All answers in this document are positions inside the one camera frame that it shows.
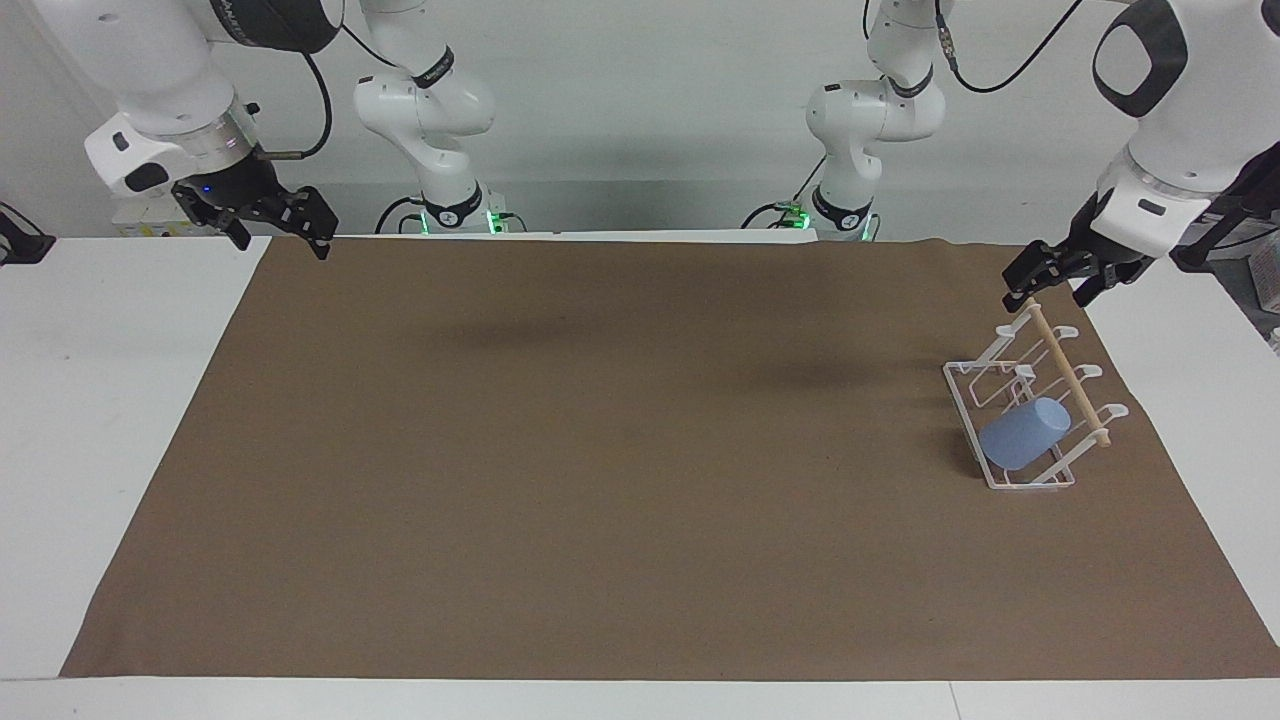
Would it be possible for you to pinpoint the blue cup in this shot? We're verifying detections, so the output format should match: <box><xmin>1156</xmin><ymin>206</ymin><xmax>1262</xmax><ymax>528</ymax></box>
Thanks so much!
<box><xmin>977</xmin><ymin>396</ymin><xmax>1074</xmax><ymax>473</ymax></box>

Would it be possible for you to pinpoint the white wire cup rack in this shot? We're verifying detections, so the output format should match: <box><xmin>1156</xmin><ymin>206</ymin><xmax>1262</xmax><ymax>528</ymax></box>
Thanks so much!
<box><xmin>942</xmin><ymin>296</ymin><xmax>1131</xmax><ymax>492</ymax></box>

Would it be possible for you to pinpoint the black stand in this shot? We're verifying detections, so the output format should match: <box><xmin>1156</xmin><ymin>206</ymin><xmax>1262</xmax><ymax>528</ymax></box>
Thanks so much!
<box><xmin>0</xmin><ymin>200</ymin><xmax>57</xmax><ymax>268</ymax></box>

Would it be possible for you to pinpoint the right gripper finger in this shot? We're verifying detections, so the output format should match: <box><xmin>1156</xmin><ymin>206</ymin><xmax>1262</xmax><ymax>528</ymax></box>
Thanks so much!
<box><xmin>186</xmin><ymin>203</ymin><xmax>253</xmax><ymax>252</ymax></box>
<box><xmin>261</xmin><ymin>185</ymin><xmax>339</xmax><ymax>261</ymax></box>

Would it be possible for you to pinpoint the black cable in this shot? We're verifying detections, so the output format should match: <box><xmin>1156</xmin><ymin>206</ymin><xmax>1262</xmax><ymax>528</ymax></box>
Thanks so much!
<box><xmin>374</xmin><ymin>194</ymin><xmax>429</xmax><ymax>237</ymax></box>
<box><xmin>254</xmin><ymin>24</ymin><xmax>401</xmax><ymax>163</ymax></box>
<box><xmin>740</xmin><ymin>154</ymin><xmax>831</xmax><ymax>231</ymax></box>
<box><xmin>933</xmin><ymin>0</ymin><xmax>1087</xmax><ymax>96</ymax></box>

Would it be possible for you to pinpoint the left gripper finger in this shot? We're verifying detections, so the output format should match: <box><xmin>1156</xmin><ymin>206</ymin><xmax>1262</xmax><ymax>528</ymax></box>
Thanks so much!
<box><xmin>1002</xmin><ymin>241</ymin><xmax>1078</xmax><ymax>299</ymax></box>
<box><xmin>1071</xmin><ymin>261</ymin><xmax>1151</xmax><ymax>310</ymax></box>

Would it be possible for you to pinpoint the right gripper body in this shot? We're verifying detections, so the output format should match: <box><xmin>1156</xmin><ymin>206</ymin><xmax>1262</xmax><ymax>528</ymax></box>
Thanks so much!
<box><xmin>171</xmin><ymin>154</ymin><xmax>289</xmax><ymax>227</ymax></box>

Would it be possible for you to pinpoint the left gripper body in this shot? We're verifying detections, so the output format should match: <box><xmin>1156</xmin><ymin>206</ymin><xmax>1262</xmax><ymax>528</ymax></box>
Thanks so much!
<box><xmin>1062</xmin><ymin>194</ymin><xmax>1153</xmax><ymax>281</ymax></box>

